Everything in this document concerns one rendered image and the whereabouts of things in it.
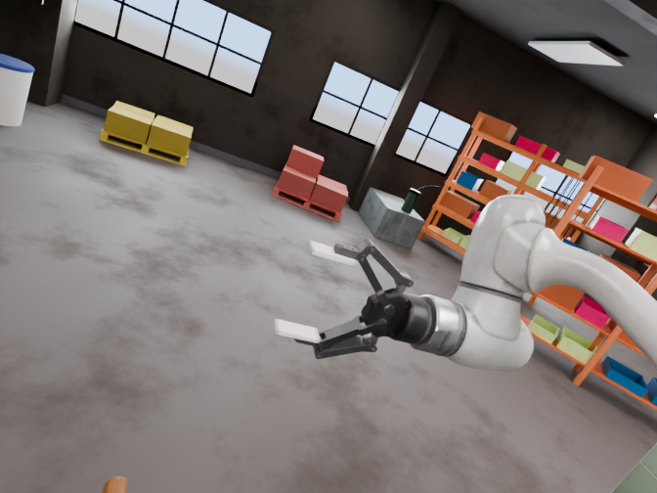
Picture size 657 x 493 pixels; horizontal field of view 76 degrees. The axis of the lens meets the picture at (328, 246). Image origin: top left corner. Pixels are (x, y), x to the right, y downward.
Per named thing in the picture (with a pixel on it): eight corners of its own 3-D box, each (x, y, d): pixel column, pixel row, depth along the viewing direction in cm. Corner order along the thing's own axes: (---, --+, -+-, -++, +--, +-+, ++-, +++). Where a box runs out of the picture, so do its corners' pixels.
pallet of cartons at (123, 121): (192, 154, 634) (198, 128, 621) (184, 168, 559) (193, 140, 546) (111, 125, 599) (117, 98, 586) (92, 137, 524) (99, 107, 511)
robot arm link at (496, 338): (420, 349, 73) (441, 277, 74) (490, 366, 79) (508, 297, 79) (459, 371, 63) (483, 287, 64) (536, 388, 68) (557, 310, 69)
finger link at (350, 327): (377, 305, 66) (379, 312, 67) (311, 332, 66) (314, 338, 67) (385, 320, 63) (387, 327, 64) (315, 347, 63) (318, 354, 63)
